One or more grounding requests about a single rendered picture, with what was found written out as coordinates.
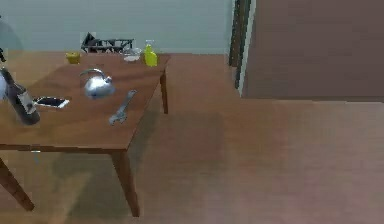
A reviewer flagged yellow cup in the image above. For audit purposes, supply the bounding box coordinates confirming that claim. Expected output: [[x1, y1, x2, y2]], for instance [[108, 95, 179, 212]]
[[65, 51, 82, 65]]

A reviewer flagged yellow spray bottle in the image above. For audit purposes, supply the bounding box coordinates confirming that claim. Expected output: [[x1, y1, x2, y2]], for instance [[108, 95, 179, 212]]
[[143, 39, 158, 68]]

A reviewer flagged silver metal kettle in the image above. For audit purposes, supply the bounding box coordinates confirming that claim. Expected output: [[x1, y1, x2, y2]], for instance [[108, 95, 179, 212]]
[[79, 68, 116, 100]]

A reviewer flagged clear glass bowl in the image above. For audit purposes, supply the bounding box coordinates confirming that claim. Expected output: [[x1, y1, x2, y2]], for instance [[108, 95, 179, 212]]
[[121, 47, 142, 63]]

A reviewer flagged white smartphone with black screen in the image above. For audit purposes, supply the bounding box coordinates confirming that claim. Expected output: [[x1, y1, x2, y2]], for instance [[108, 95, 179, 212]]
[[33, 96, 71, 110]]

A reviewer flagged brown wooden table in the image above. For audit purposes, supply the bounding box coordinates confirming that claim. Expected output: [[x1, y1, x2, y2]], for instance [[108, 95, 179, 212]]
[[0, 51, 172, 218]]

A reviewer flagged dark door frame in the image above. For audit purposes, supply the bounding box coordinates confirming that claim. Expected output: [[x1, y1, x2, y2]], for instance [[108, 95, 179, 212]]
[[228, 0, 258, 98]]

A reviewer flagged dark wine bottle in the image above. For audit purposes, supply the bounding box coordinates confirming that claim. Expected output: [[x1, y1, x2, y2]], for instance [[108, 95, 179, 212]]
[[0, 48, 41, 126]]

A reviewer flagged black metal rack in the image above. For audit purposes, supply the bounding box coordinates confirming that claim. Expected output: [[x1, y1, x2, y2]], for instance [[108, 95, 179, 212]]
[[80, 31, 135, 54]]

